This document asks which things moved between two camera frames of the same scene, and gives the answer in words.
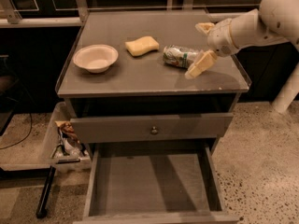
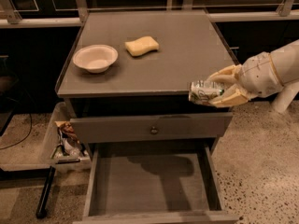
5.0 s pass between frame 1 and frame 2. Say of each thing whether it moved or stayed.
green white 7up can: moved
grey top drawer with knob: stayed
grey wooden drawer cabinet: stayed
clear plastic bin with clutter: stayed
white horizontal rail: stayed
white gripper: moved
